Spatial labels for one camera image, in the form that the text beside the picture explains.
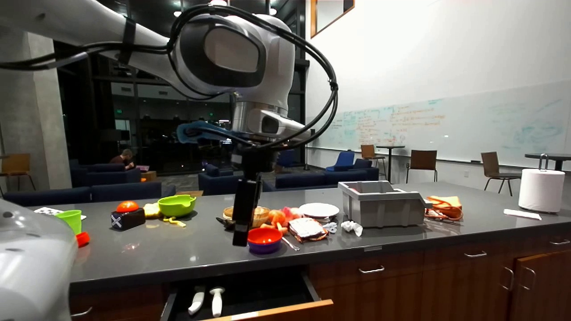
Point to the toy sandwich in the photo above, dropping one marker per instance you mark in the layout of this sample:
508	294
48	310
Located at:
307	228

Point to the black spatula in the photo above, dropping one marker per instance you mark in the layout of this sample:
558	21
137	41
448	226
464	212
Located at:
225	223

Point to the wicker basket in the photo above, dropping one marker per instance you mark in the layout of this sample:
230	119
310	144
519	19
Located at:
260	214

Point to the orange ball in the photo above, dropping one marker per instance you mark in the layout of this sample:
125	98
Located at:
126	206

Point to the wall whiteboard with writing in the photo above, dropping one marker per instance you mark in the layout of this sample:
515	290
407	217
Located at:
464	124

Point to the brown wooden chair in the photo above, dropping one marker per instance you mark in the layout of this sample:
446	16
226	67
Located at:
423	158
367	151
14	164
492	162

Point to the black box with white cross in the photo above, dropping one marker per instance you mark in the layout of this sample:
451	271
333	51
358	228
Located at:
126	219

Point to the dark blue sofa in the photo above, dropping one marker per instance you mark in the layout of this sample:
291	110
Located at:
109	176
326	176
89	192
216	181

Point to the blue chair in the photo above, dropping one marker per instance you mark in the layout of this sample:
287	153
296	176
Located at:
342	160

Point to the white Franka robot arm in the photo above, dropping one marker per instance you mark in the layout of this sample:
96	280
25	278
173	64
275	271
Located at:
232	53

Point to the white flat object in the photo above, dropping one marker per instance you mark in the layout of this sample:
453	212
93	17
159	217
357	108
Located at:
521	214

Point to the green plastic bowl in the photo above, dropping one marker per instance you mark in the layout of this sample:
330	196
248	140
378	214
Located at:
176	205

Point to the small white object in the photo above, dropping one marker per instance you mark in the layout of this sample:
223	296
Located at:
350	226

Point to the orange and yellow toy food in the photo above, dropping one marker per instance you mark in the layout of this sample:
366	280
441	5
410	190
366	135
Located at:
151	208

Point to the orange bread packet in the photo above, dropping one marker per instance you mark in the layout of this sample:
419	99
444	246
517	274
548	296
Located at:
444	206

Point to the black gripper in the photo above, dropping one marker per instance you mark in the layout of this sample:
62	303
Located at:
251	171

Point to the red bowl with purple base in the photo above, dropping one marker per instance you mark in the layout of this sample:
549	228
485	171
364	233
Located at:
264	239

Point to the white plate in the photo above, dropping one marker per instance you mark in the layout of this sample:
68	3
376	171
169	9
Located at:
317	208

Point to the small black table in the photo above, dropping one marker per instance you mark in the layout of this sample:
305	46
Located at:
389	146
546	155

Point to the small red ball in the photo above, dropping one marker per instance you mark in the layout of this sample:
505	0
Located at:
82	239

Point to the white paper towel roll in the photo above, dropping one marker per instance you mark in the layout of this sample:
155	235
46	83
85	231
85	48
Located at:
540	189

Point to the silver metal toaster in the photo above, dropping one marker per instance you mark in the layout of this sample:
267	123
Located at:
380	206

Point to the small green cup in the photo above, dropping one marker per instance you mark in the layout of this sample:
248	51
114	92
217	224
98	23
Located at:
71	219

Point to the seated person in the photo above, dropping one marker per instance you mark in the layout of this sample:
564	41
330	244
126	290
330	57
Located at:
123	158

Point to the orange toy carrot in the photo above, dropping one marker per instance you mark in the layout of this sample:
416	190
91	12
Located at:
278	217

